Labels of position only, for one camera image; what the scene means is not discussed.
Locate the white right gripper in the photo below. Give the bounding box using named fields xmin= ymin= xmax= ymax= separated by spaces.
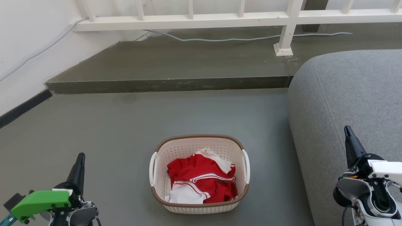
xmin=344 ymin=126 xmax=402 ymax=186

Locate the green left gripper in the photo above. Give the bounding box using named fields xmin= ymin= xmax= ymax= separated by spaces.
xmin=11 ymin=153 xmax=86 ymax=223

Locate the cream laundry basket brown rim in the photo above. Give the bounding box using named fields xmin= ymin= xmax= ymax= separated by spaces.
xmin=149 ymin=134 xmax=251 ymax=214

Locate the grey fabric sofa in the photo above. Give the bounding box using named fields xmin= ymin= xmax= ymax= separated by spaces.
xmin=287 ymin=49 xmax=402 ymax=226

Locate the black baseboard strip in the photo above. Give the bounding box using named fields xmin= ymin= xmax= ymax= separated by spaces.
xmin=0 ymin=89 xmax=53 ymax=129

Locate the raised concrete step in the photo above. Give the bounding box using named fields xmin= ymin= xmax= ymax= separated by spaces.
xmin=45 ymin=24 xmax=402 ymax=95

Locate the white railing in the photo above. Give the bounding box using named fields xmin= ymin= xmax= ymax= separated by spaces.
xmin=72 ymin=0 xmax=402 ymax=57

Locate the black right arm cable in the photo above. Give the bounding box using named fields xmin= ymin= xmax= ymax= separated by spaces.
xmin=341 ymin=205 xmax=356 ymax=226

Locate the grey cable on wall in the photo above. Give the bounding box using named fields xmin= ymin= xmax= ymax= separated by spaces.
xmin=0 ymin=17 xmax=90 ymax=83

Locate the grey cable on floor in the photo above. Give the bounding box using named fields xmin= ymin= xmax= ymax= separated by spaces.
xmin=144 ymin=29 xmax=353 ymax=42

